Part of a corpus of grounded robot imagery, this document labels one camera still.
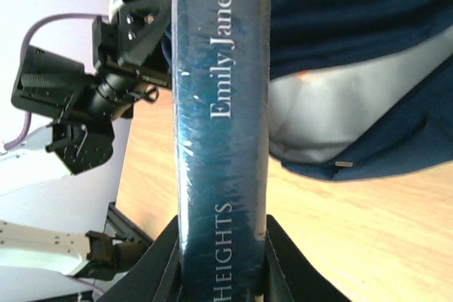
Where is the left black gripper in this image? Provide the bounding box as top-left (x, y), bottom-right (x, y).
top-left (92, 0), bottom-right (171, 104)

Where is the navy blue student backpack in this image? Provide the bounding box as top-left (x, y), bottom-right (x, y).
top-left (159, 0), bottom-right (453, 182)

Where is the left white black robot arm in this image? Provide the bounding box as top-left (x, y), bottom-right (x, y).
top-left (1, 0), bottom-right (171, 281)

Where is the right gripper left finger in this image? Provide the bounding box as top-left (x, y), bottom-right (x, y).
top-left (102, 216), bottom-right (181, 302)

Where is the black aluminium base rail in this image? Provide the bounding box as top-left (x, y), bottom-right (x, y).
top-left (104, 202), bottom-right (154, 247)

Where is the orange treehouse book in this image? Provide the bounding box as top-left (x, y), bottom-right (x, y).
top-left (297, 71), bottom-right (308, 79)

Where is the dark Wuthering Heights book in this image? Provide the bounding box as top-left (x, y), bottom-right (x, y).
top-left (171, 0), bottom-right (270, 301)

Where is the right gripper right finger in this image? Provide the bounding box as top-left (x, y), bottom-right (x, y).
top-left (264, 215), bottom-right (335, 302)

